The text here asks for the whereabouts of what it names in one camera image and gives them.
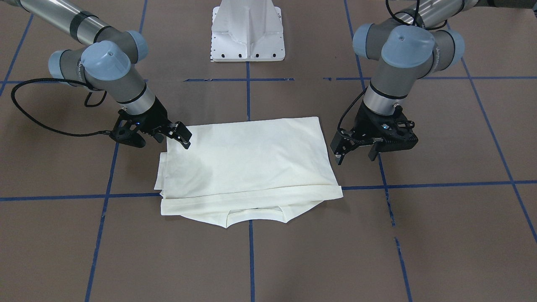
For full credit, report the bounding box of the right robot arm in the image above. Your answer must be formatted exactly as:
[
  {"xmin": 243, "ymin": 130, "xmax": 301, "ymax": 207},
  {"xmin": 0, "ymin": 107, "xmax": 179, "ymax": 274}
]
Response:
[{"xmin": 8, "ymin": 0, "xmax": 192, "ymax": 148}]

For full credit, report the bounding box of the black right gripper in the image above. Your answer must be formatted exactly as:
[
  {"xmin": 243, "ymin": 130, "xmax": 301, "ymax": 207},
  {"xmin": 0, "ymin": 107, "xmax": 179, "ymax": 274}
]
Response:
[{"xmin": 110, "ymin": 98, "xmax": 192, "ymax": 150}]

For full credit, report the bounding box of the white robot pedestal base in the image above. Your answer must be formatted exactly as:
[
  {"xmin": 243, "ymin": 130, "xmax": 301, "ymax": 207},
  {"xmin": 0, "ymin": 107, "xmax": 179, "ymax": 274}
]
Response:
[{"xmin": 210, "ymin": 0, "xmax": 286, "ymax": 62}]

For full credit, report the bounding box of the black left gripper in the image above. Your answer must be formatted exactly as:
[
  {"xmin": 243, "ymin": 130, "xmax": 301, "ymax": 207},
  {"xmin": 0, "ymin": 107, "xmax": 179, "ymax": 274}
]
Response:
[{"xmin": 330, "ymin": 103, "xmax": 419, "ymax": 166}]

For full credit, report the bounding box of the cream long-sleeve cat shirt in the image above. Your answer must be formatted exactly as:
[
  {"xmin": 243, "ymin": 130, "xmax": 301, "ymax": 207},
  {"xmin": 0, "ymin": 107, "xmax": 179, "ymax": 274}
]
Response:
[{"xmin": 154, "ymin": 117, "xmax": 343, "ymax": 228}]

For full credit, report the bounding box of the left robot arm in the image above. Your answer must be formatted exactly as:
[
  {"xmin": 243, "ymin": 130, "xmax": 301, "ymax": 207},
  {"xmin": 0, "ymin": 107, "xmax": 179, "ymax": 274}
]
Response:
[{"xmin": 330, "ymin": 0, "xmax": 477, "ymax": 164}]

